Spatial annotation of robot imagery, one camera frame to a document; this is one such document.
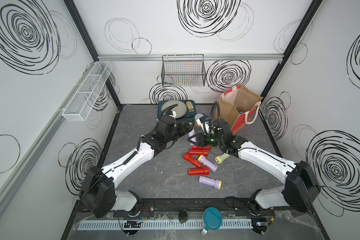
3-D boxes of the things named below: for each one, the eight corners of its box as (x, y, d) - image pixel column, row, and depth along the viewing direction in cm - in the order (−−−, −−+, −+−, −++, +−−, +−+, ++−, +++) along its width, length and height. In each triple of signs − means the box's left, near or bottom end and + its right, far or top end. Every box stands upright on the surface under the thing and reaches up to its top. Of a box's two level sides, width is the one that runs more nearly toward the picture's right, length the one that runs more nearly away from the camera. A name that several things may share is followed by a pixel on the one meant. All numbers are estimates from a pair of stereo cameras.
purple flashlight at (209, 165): (197, 160, 91) (197, 158, 89) (201, 155, 93) (201, 153, 91) (214, 173, 86) (215, 171, 84) (218, 168, 88) (219, 166, 86)
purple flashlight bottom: (197, 183, 84) (198, 181, 81) (199, 176, 86) (199, 174, 83) (219, 190, 81) (221, 188, 78) (220, 183, 84) (222, 181, 81)
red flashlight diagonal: (182, 158, 93) (182, 155, 90) (186, 154, 94) (186, 151, 92) (199, 169, 88) (200, 167, 85) (202, 165, 90) (203, 162, 87)
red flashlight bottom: (188, 175, 86) (188, 172, 83) (188, 169, 89) (188, 167, 85) (208, 175, 86) (209, 172, 83) (208, 169, 89) (209, 167, 85)
